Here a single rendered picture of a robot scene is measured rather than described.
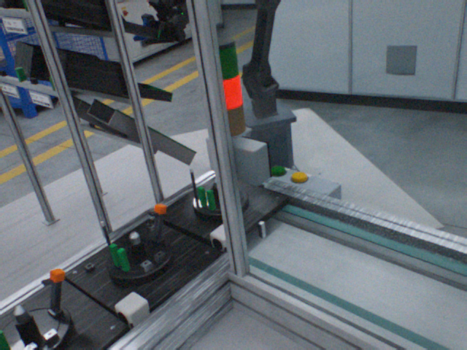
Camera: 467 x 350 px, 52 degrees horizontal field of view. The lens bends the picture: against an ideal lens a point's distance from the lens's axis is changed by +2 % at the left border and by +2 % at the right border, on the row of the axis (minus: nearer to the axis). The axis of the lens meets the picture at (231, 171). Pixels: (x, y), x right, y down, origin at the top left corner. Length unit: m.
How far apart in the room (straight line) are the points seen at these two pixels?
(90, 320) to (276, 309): 0.35
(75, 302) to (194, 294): 0.23
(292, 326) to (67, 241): 0.71
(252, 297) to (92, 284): 0.33
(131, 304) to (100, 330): 0.07
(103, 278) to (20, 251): 0.44
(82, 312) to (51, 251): 0.43
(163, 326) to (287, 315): 0.23
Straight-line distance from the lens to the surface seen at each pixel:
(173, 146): 1.29
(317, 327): 0.90
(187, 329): 0.96
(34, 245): 1.44
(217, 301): 1.00
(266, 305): 0.96
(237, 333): 1.00
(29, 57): 1.27
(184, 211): 1.17
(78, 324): 0.96
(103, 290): 1.01
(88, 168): 1.13
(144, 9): 6.58
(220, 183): 0.85
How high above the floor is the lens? 1.59
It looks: 28 degrees down
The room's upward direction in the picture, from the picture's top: 8 degrees counter-clockwise
